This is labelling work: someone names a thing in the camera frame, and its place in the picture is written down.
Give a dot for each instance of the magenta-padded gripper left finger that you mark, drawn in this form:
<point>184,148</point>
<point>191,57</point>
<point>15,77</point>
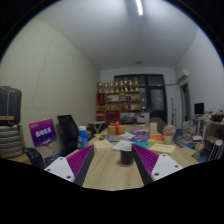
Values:
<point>57,167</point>

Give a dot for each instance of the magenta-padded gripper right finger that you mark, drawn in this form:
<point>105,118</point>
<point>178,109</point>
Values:
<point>165,166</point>

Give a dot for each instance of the blue white-capped drink bottle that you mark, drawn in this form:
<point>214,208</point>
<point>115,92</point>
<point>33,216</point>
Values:
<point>82,138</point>

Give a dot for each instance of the tan paper envelope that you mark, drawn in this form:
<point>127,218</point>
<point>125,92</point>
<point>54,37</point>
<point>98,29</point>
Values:
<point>162,148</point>

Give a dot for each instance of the black chair back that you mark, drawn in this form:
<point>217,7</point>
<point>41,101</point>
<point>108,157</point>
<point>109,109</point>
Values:
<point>33,158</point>

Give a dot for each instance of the orange book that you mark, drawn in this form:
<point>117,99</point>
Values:
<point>156,138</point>

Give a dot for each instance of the teal book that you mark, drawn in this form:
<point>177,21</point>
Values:
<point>142,145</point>

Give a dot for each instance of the pink flowers in white pot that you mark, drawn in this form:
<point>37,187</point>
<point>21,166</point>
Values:
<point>169,130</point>

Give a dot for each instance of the black office chair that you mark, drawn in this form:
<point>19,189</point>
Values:
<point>67,131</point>

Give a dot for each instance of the purple sign board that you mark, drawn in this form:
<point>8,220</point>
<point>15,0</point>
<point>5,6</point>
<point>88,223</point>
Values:
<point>42,132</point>

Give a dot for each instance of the black mug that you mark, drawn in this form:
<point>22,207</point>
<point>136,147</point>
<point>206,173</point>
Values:
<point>127,157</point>

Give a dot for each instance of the tan standing card box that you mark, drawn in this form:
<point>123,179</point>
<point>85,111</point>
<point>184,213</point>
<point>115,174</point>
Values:
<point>153,128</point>

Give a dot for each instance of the pink box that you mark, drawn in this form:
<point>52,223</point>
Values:
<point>140,132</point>

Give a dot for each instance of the pile of books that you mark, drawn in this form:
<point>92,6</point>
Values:
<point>190,131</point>

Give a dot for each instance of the pale paper stack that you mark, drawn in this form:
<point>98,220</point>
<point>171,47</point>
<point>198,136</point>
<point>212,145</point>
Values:
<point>127,136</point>

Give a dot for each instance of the white book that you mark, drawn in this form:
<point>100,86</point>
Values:
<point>121,144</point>

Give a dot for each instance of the pale yellow notepad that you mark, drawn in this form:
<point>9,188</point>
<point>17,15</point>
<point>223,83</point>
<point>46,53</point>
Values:
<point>101,144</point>

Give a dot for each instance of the white round stool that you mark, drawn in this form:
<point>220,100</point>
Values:
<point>217,144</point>

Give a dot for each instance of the blue colourful book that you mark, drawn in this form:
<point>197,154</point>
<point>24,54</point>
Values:
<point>106,137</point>

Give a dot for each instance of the small round white table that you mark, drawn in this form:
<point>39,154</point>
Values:
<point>96,124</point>

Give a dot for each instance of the yellow gift box red ribbon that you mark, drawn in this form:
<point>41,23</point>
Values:
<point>116,129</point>

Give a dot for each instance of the wooden side desk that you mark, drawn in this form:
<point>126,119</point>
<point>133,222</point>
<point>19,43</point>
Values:
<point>215,125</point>

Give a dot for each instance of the black computer monitor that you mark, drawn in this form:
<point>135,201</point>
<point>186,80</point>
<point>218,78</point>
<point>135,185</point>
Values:
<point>199,108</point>

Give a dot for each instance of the black-framed glass door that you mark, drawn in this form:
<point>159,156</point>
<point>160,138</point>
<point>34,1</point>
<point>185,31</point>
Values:
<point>156,98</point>

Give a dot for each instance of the black suitcase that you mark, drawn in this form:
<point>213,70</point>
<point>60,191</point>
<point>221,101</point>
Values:
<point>10,106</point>

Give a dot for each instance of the wooden shelf unit with trophies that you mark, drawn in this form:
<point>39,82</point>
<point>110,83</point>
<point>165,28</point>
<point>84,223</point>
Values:
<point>118,103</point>

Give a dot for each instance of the ceiling tube light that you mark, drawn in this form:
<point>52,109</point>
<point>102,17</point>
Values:
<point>139,7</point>

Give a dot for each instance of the white wall air conditioner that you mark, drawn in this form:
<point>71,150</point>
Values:
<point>182,75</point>

